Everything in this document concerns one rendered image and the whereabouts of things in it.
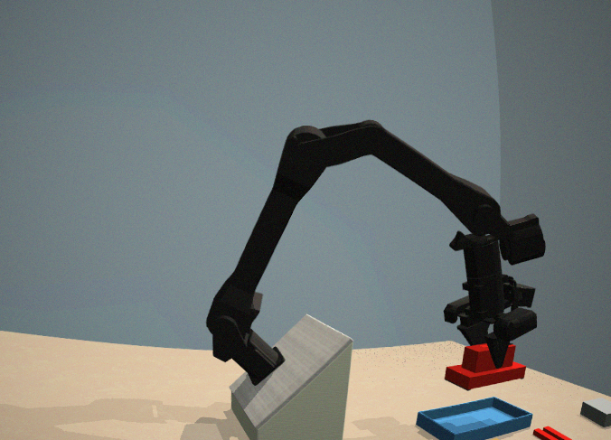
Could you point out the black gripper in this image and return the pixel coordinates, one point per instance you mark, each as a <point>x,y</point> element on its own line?
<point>483,306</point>

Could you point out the blue rectangular tray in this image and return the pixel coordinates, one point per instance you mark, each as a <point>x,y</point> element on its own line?
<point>476,420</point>

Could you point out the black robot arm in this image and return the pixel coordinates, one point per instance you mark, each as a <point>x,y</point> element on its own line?
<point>306,153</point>

